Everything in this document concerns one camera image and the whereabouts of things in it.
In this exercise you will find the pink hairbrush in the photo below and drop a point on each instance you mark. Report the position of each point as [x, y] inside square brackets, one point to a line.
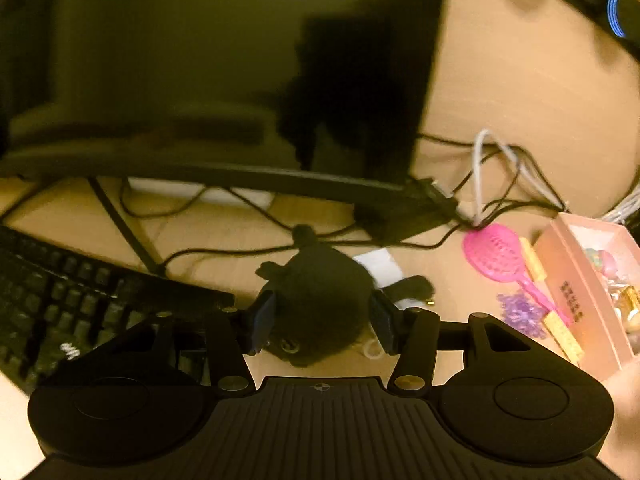
[492, 252]

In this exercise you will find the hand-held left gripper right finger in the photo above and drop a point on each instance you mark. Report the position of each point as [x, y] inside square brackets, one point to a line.
[382, 322]

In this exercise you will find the purple crystal snowflake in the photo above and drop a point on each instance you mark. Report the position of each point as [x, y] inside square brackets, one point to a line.
[522, 312]

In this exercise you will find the yellow comb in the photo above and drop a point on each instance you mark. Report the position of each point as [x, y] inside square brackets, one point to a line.
[565, 332]

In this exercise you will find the pink cardboard box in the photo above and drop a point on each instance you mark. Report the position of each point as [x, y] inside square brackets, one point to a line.
[575, 280]

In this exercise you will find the gold wrapped candy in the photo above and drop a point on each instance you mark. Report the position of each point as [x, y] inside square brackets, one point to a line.
[625, 302]

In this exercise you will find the black keyboard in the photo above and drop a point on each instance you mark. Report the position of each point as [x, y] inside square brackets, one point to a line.
[60, 285]

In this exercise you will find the black plush toy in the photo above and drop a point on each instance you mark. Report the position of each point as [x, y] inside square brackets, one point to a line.
[320, 290]

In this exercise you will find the black computer monitor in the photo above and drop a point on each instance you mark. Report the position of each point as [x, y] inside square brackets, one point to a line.
[200, 60]

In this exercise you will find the black adapter box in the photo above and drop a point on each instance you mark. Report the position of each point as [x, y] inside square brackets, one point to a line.
[400, 220]

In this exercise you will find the pastel trinket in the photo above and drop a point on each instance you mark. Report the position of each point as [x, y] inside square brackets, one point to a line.
[600, 260]

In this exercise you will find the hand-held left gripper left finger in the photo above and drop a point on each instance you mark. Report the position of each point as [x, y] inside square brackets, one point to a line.
[263, 320]

